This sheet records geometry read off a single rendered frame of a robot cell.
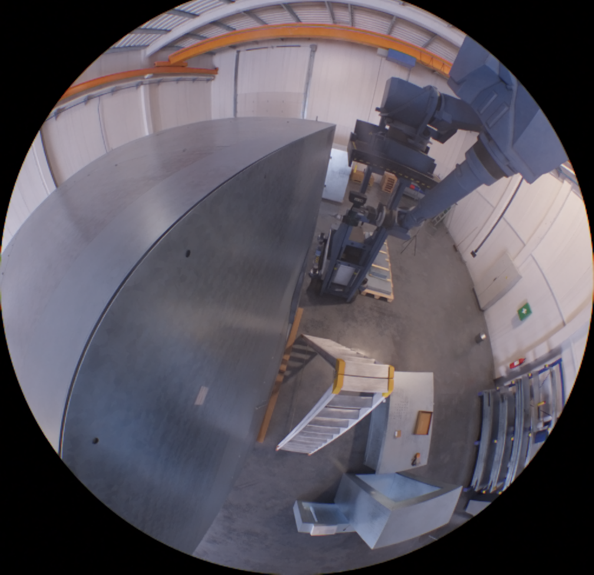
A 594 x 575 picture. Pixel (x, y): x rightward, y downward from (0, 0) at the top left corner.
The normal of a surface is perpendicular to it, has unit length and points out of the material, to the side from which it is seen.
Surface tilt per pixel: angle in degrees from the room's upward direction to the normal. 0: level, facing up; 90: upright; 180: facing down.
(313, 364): 0
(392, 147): 90
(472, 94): 123
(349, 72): 90
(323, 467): 0
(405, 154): 90
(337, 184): 90
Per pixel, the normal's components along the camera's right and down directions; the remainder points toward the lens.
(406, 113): -0.23, 0.97
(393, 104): -0.50, 0.84
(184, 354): 0.96, 0.26
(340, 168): -0.25, 0.75
